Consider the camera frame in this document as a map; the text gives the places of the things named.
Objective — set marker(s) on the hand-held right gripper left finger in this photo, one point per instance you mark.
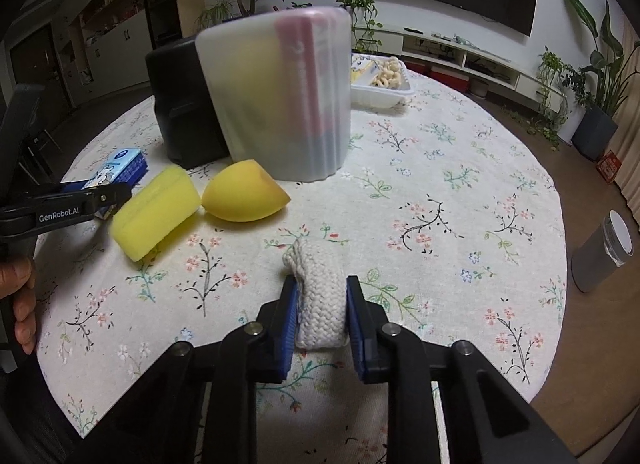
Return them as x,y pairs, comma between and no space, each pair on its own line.
286,329

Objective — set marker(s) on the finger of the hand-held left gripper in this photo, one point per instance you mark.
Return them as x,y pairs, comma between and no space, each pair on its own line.
55,189
60,214

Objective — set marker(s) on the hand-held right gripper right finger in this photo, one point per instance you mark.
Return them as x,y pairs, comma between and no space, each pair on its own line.
358,334

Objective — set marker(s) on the white knitted cloth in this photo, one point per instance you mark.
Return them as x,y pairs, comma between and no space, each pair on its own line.
320,289

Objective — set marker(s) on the yellow rectangular sponge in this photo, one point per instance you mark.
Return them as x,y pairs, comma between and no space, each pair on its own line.
155,214

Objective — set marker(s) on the translucent white container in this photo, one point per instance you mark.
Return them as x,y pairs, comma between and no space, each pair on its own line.
260,118

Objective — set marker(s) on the person's left hand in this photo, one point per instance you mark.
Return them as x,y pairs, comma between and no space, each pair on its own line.
22,304

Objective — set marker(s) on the blue printed carton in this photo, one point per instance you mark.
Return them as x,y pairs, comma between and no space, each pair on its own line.
125,166

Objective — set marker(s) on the floral tablecloth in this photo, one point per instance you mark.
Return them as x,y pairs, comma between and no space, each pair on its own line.
400,224

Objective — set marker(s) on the wooden shelving cabinet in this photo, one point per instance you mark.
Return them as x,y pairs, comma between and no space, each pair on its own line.
90,33

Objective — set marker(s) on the yellow egg-shaped sponge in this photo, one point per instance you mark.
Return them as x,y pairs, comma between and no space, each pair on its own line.
240,194

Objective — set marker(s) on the black cylindrical container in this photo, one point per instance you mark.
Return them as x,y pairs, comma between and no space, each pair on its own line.
175,108

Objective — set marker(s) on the yellow foam piece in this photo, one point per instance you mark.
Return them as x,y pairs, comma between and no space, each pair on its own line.
250,93

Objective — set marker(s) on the white plastic tray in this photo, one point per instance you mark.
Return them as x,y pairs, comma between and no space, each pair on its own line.
385,93

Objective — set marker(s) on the grey trash can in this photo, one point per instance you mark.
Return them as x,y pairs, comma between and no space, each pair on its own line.
600,254

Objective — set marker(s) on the pink foam piece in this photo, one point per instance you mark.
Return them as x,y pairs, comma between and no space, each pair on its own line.
305,73

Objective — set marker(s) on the yellow printed packet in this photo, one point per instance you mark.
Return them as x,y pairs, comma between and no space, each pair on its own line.
361,68

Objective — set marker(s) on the red storage box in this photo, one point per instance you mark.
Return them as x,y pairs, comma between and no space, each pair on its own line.
450,79

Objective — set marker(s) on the red floor box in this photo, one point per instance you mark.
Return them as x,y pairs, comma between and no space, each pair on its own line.
609,167

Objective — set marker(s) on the white television cabinet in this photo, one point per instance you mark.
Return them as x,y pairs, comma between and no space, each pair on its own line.
480,56

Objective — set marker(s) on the dark grey plant pot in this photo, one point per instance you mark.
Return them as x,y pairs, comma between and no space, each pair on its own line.
595,133

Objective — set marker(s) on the trailing green houseplant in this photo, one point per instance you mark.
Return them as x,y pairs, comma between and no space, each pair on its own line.
357,18

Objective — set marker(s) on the small bushy houseplant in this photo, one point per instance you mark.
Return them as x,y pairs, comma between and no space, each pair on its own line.
560,88

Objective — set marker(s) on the beige curtain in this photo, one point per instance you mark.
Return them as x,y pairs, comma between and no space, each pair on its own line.
631,153

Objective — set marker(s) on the large broad-leaf houseplant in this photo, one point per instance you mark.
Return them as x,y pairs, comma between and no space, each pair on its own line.
607,58

